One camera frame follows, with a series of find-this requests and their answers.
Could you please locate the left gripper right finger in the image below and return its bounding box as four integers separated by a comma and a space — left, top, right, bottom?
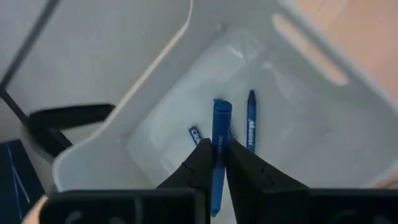
226, 139, 398, 224

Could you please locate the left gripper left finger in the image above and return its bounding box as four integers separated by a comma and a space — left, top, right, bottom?
39, 138, 214, 224

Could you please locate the blue marker pen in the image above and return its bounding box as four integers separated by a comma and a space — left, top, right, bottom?
210, 98, 233, 218

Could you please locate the grey plastic bin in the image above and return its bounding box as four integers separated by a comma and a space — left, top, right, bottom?
51, 0, 398, 191

